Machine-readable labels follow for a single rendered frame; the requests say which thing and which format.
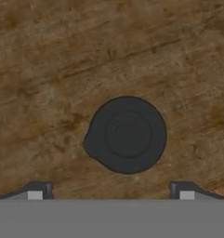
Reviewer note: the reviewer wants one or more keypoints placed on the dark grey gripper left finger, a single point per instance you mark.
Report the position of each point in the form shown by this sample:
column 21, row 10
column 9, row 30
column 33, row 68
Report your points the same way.
column 39, row 187

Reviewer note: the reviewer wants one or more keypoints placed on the black round blender lid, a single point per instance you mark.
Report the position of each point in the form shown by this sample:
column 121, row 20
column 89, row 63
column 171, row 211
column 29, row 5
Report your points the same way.
column 125, row 135

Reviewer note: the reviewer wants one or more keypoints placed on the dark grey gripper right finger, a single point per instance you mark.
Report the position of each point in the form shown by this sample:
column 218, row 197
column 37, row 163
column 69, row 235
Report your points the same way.
column 184, row 187

